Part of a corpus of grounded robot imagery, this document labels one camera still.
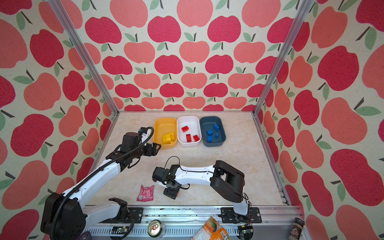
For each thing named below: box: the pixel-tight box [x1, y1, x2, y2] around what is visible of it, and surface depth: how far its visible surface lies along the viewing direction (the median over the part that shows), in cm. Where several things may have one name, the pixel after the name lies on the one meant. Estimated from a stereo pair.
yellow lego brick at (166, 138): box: [162, 133, 171, 144], surface depth 103 cm
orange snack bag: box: [190, 216, 231, 240], surface depth 69 cm
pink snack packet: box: [136, 184, 155, 202], surface depth 82 cm
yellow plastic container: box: [153, 117, 178, 149], surface depth 107 cm
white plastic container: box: [177, 115, 202, 147], surface depth 110 cm
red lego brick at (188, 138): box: [186, 134, 192, 143], surface depth 106 cm
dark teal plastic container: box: [199, 116, 227, 147], surface depth 107 cm
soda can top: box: [147, 219, 163, 238], surface depth 63 cm
